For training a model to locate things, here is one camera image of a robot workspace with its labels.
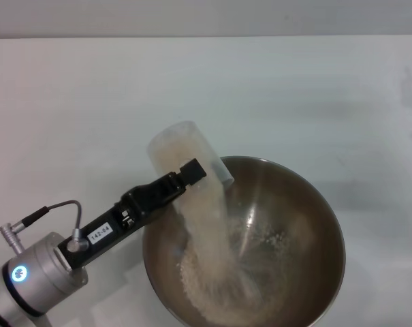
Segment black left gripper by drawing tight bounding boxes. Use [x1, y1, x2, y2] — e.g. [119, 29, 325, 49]
[57, 157, 207, 270]

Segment clear plastic measuring cup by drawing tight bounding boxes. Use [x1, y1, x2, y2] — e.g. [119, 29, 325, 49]
[146, 119, 235, 212]

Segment beige rice grains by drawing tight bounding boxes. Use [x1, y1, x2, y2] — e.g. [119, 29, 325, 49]
[153, 134, 297, 325]

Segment large stainless steel bowl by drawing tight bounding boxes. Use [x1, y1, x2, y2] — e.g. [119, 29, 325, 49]
[141, 155, 347, 327]

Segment grey left gripper cable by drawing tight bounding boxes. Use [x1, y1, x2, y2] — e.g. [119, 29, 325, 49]
[0, 200, 90, 255]

